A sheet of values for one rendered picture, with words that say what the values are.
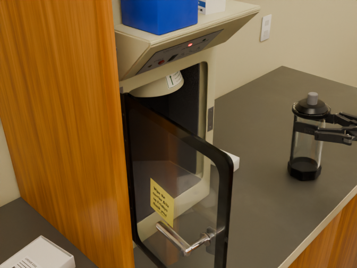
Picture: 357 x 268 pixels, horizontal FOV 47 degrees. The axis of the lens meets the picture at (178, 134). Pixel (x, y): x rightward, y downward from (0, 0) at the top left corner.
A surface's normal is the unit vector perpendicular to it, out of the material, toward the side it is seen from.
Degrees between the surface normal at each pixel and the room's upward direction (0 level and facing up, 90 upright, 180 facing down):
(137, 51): 90
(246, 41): 90
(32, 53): 90
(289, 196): 0
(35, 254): 0
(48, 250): 0
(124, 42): 90
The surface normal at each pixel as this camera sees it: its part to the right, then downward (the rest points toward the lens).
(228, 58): 0.72, 0.36
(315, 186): 0.00, -0.86
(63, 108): -0.69, 0.37
